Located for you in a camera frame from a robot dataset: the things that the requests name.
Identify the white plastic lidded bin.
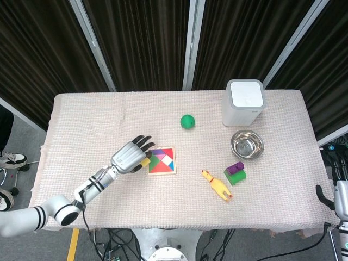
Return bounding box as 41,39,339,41
221,79,266,127

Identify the red large triangle tangram piece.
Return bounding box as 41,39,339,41
150,162,172,173

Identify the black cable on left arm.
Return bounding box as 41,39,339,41
71,179,107,261

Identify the green ball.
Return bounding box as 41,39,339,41
180,114,196,131

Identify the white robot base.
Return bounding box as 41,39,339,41
130,228,203,261

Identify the yellow rubber chicken toy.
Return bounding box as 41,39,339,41
201,170,234,203

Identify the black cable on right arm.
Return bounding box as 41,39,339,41
260,222,339,261

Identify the green large triangle tangram piece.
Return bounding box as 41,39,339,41
150,154,161,172

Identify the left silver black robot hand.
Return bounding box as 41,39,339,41
110,135,156,175

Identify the wooden tangram puzzle tray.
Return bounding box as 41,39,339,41
147,147,177,176

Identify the stainless steel bowl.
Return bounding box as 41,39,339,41
231,129,265,159

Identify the purple toy building block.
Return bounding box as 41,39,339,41
227,161,245,175

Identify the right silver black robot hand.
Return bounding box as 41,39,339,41
315,156,348,222

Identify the dark brown curtain panel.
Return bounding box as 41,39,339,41
192,0,316,90
0,0,110,132
81,0,191,92
268,0,348,141

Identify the grey metal frame post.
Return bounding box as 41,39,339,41
0,97,47,133
316,129,348,147
262,0,331,88
69,0,117,92
182,0,205,91

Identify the black floor cable bundle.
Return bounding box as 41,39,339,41
89,228,142,261
200,228,237,261

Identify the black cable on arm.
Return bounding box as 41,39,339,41
260,222,339,261
71,179,107,261

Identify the green toy building block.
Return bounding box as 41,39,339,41
223,167,247,187

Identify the black white sneaker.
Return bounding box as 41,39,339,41
0,189,15,212
0,151,28,170

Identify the black trouser leg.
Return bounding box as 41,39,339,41
0,105,14,153

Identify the beige woven tablecloth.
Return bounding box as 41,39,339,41
28,89,340,233

